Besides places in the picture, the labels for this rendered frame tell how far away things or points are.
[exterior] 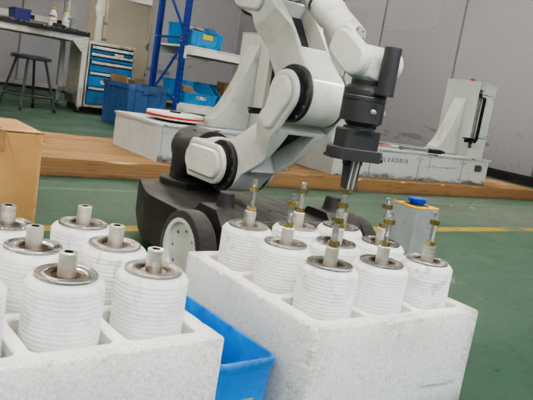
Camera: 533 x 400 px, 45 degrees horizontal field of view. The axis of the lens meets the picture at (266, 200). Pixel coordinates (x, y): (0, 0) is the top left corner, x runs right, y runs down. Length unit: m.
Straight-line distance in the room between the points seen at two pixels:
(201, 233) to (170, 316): 0.65
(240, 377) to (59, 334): 0.30
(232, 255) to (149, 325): 0.38
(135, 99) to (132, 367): 4.86
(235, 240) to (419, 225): 0.44
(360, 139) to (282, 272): 0.36
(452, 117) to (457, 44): 2.76
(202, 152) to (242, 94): 1.73
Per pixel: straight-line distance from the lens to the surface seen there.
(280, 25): 1.67
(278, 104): 1.56
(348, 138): 1.30
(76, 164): 2.92
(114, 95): 5.77
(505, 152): 6.96
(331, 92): 1.58
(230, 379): 0.95
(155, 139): 3.18
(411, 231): 1.41
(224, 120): 3.50
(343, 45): 1.32
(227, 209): 1.55
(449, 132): 4.77
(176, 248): 1.58
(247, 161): 1.73
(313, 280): 1.00
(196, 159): 1.86
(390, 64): 1.28
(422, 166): 4.36
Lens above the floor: 0.51
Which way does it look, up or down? 10 degrees down
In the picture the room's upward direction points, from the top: 9 degrees clockwise
